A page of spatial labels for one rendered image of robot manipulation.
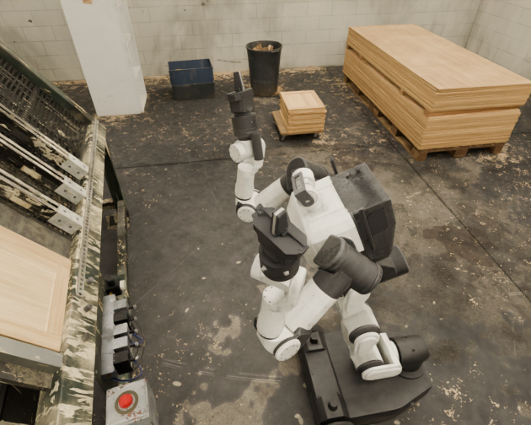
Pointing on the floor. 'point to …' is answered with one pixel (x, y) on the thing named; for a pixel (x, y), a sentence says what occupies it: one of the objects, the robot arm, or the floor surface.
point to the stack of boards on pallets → (432, 89)
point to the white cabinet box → (107, 55)
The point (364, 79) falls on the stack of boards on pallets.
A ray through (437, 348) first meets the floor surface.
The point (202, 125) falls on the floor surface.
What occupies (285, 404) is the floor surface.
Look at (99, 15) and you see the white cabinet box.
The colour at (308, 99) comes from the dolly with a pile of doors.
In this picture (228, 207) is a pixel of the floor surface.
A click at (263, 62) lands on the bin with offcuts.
